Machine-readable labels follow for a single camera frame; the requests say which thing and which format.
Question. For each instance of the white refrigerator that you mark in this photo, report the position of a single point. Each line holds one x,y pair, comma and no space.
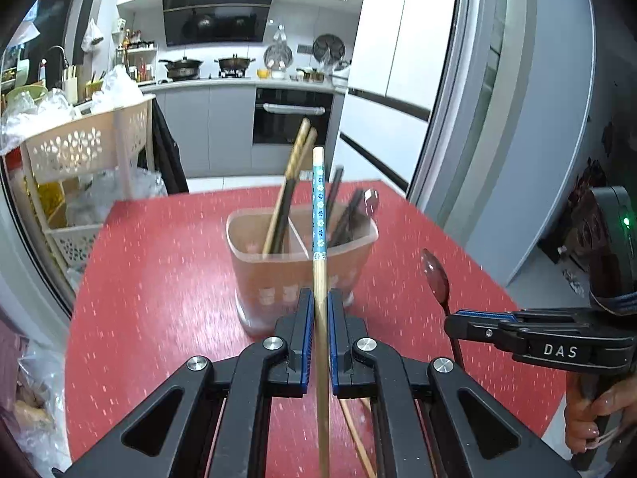
398,60

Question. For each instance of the black pot on stove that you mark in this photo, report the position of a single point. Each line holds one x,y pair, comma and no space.
234,66

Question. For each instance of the black range hood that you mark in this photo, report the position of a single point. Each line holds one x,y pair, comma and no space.
214,21

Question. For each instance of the brown spoon small bowl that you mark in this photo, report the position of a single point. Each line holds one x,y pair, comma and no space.
341,233

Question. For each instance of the black built-in oven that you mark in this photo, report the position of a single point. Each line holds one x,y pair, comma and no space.
279,112

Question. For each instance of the black wok on stove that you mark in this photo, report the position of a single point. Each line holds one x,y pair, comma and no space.
182,69

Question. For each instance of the beige perforated storage rack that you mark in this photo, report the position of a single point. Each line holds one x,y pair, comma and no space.
74,166

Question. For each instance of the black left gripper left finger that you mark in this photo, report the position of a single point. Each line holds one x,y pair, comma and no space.
210,418

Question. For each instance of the brown spoon black handle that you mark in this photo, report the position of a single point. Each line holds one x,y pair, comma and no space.
332,193

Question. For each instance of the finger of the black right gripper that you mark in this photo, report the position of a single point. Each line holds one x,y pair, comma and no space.
484,327
555,316

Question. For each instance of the horizontal wooden chopstick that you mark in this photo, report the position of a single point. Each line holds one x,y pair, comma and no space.
360,449

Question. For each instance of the brown spoon large bowl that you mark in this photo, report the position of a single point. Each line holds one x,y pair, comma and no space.
363,214

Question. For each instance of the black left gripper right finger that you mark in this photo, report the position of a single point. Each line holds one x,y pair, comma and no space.
430,418

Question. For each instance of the beige plastic utensil holder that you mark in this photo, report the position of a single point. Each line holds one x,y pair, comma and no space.
268,287

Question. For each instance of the brown spoon top bowl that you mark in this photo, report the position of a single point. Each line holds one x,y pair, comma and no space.
437,279

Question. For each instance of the blue patterned chopstick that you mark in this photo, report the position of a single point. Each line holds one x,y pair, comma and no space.
319,269

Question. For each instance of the person's right hand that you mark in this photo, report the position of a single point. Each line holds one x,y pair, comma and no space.
581,414

